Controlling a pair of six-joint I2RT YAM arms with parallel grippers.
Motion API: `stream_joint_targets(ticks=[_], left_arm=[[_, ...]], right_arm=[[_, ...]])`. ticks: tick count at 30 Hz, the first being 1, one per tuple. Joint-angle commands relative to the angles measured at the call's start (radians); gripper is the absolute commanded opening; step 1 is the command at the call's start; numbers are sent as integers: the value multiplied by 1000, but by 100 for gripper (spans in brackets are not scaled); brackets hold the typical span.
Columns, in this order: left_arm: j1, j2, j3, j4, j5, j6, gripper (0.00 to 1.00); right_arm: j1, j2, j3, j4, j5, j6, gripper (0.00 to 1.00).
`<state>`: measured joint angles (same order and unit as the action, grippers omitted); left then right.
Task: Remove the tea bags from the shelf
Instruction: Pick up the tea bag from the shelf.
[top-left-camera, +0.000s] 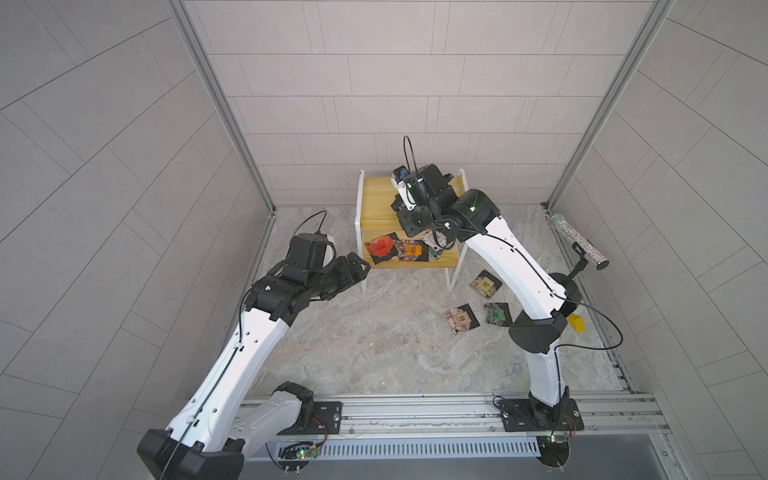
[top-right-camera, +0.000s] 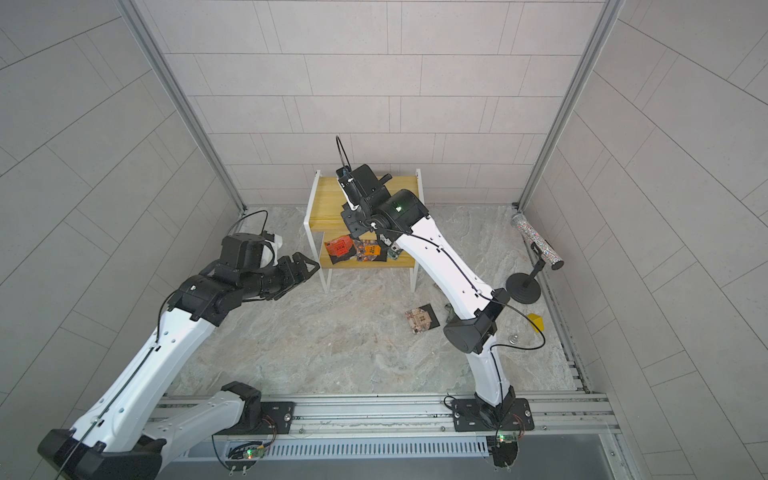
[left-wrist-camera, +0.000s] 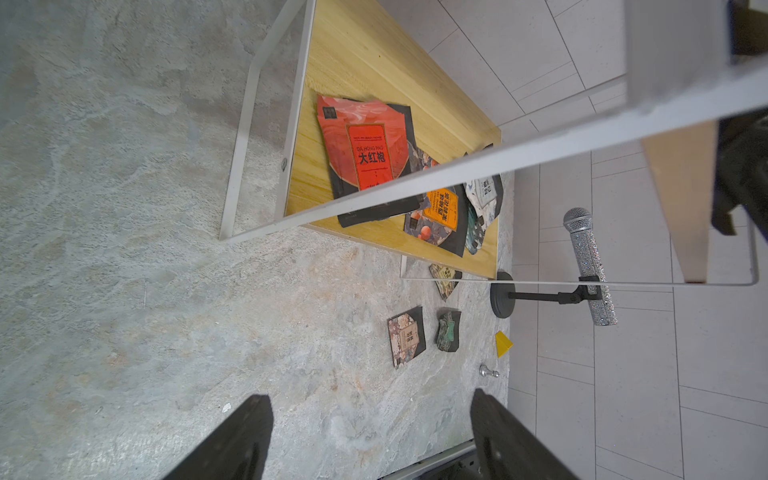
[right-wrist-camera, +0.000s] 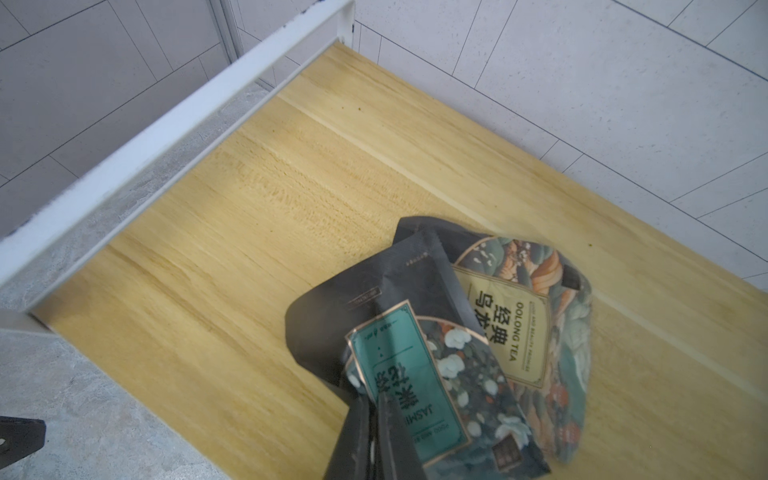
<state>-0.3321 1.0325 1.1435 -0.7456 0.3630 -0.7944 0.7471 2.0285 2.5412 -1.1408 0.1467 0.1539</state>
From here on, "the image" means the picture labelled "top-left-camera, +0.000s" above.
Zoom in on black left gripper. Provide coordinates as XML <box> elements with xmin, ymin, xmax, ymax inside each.
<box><xmin>303</xmin><ymin>250</ymin><xmax>372</xmax><ymax>298</ymax></box>

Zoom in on yellow label tea bag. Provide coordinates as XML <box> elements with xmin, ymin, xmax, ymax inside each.
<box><xmin>470</xmin><ymin>269</ymin><xmax>503</xmax><ymax>299</ymax></box>

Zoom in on pink label tea bag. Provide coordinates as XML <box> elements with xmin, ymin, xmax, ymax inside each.
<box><xmin>444</xmin><ymin>304</ymin><xmax>480</xmax><ymax>334</ymax></box>

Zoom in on green label tea bag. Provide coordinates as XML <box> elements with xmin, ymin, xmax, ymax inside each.
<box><xmin>484</xmin><ymin>302</ymin><xmax>513</xmax><ymax>327</ymax></box>

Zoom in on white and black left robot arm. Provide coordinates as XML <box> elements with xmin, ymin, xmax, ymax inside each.
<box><xmin>137</xmin><ymin>253</ymin><xmax>370</xmax><ymax>479</ymax></box>

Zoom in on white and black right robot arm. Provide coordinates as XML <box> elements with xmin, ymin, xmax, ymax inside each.
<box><xmin>392</xmin><ymin>186</ymin><xmax>571</xmax><ymax>431</ymax></box>

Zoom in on orange label tea bag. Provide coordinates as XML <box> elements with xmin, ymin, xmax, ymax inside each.
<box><xmin>395</xmin><ymin>240</ymin><xmax>430</xmax><ymax>262</ymax></box>

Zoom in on red label tea bag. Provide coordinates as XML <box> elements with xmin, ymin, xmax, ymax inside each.
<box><xmin>364</xmin><ymin>232</ymin><xmax>400</xmax><ymax>265</ymax></box>

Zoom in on patterned tube on black stand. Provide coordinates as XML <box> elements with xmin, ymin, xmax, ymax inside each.
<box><xmin>549</xmin><ymin>214</ymin><xmax>610</xmax><ymax>302</ymax></box>

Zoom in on left circuit board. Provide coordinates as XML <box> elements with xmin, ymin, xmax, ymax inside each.
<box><xmin>274</xmin><ymin>441</ymin><xmax>321</xmax><ymax>475</ymax></box>

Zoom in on circuit board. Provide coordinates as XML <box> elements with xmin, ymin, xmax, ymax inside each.
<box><xmin>536</xmin><ymin>435</ymin><xmax>570</xmax><ymax>470</ymax></box>
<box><xmin>274</xmin><ymin>441</ymin><xmax>321</xmax><ymax>475</ymax></box>

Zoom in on yellow block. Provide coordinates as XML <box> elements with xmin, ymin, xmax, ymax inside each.
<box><xmin>567</xmin><ymin>314</ymin><xmax>586</xmax><ymax>333</ymax></box>

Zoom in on right circuit board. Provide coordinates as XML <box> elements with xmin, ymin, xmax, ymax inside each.
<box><xmin>536</xmin><ymin>435</ymin><xmax>570</xmax><ymax>470</ymax></box>

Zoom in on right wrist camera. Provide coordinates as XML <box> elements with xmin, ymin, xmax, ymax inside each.
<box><xmin>391</xmin><ymin>164</ymin><xmax>458</xmax><ymax>212</ymax></box>

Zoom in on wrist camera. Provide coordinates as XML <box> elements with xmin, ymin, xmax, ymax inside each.
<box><xmin>286</xmin><ymin>233</ymin><xmax>336</xmax><ymax>270</ymax></box>
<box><xmin>391</xmin><ymin>164</ymin><xmax>458</xmax><ymax>212</ymax></box>

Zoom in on wooden two-tier shelf white frame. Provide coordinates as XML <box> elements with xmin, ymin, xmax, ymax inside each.
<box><xmin>354</xmin><ymin>170</ymin><xmax>468</xmax><ymax>292</ymax></box>

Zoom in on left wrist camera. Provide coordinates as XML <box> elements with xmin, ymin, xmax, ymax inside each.
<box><xmin>286</xmin><ymin>233</ymin><xmax>336</xmax><ymax>270</ymax></box>

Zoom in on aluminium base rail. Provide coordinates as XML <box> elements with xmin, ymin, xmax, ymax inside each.
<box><xmin>251</xmin><ymin>391</ymin><xmax>671</xmax><ymax>462</ymax></box>

